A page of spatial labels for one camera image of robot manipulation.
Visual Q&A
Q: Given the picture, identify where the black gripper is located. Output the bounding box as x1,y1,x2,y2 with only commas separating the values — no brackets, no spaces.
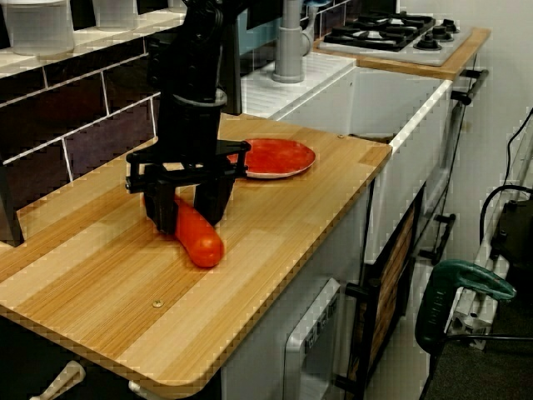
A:
125,92,252,236

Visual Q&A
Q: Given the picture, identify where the red toy sausage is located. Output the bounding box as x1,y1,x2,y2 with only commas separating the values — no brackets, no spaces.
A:
143,194,226,269

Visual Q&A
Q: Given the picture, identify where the red plate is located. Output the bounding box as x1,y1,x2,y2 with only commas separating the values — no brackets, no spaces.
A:
227,138,316,180

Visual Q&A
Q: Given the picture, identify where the grey toy faucet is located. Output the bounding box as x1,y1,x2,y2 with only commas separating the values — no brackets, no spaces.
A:
272,0,318,83

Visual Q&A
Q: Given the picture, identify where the white toy oven door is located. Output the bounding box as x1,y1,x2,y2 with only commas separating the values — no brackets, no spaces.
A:
284,277,343,400

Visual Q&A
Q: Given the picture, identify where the white toy sink basin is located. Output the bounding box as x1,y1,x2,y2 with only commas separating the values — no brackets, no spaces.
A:
241,52,455,265

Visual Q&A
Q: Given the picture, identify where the wooden slat drawer front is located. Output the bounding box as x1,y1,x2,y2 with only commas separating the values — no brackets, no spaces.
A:
368,207,417,368

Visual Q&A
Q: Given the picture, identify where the large translucent plastic container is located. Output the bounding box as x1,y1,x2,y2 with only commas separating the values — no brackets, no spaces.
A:
2,0,76,58

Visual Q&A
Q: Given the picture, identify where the green jigsaw power tool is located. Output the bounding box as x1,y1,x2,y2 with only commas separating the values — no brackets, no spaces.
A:
415,258,517,353

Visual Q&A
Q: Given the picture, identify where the grey toy stove hob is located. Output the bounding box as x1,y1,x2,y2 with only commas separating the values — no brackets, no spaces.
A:
318,11,476,67

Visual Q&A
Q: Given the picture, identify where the wooden stove counter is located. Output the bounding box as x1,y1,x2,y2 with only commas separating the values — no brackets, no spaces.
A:
312,27,492,81

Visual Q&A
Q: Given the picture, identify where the black box device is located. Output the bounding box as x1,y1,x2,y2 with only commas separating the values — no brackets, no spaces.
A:
491,199,533,273

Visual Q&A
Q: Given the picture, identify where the black vertical post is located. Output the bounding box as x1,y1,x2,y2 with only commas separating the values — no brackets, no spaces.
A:
220,16,243,117

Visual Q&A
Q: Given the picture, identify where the black cabinet handle bar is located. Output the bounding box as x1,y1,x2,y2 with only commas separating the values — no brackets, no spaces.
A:
334,277,381,393
451,68,491,106
419,213,457,266

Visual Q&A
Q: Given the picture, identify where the black looped cable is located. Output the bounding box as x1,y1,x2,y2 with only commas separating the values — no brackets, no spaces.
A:
478,182,533,248

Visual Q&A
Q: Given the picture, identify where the aluminium profile rail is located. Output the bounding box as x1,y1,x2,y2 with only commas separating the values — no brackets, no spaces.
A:
447,141,533,352

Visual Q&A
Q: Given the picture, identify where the black jigsaw power cable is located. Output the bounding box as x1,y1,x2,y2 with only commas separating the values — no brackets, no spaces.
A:
420,332,533,400

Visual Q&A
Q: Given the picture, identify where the thin black cable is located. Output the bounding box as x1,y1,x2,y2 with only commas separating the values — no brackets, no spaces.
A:
504,107,533,187

